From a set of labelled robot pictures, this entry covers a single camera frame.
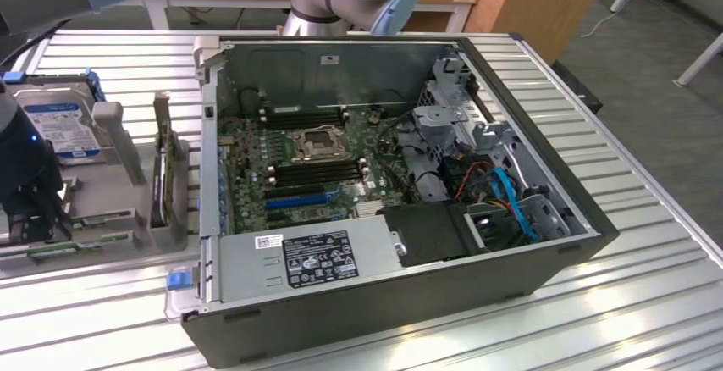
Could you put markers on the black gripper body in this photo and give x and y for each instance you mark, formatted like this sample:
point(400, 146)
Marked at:
point(25, 163)

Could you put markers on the green RAM stick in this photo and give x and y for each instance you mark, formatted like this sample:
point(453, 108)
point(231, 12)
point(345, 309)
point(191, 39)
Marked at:
point(56, 252)

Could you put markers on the black RAM slot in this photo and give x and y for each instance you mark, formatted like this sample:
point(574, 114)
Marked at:
point(319, 175)
point(320, 181)
point(304, 120)
point(316, 162)
point(304, 125)
point(304, 115)
point(304, 110)
point(317, 168)

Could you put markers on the grey parts rack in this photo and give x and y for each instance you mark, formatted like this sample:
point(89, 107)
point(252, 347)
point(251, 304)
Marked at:
point(112, 201)

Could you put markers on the hard disk with blue label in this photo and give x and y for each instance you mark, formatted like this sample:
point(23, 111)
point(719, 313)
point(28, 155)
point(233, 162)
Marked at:
point(56, 121)

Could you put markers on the grey disk caddy blue clips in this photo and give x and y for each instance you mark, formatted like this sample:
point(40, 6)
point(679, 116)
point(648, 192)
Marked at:
point(51, 81)

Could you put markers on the green graphics card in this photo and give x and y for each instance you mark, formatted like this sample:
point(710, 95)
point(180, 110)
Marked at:
point(167, 155)

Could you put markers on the blue case latch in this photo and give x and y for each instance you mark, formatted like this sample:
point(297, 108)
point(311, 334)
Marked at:
point(179, 281)

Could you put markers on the grey power supply unit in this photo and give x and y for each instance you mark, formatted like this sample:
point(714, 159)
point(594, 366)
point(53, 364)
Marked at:
point(248, 261)

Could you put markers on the black expansion slot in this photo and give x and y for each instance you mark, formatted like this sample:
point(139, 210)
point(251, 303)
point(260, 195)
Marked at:
point(293, 192)

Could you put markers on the blue expansion slot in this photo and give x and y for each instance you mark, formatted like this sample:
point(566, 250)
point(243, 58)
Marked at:
point(296, 202)

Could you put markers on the metal CPU socket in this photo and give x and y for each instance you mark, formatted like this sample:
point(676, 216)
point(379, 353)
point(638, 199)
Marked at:
point(316, 144)

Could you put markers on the silver chipset heat sink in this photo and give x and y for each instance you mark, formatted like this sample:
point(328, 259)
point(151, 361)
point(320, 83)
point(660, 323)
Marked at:
point(369, 210)

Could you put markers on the green motherboard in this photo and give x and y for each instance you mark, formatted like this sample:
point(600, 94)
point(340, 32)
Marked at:
point(372, 155)

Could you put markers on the black open PC case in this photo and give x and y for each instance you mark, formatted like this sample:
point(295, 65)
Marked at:
point(395, 324)

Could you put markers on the grey metal disk bay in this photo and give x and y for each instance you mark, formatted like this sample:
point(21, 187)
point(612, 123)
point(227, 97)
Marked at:
point(435, 117)

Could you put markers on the black box at table edge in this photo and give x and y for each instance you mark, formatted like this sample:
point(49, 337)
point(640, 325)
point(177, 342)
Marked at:
point(582, 87)

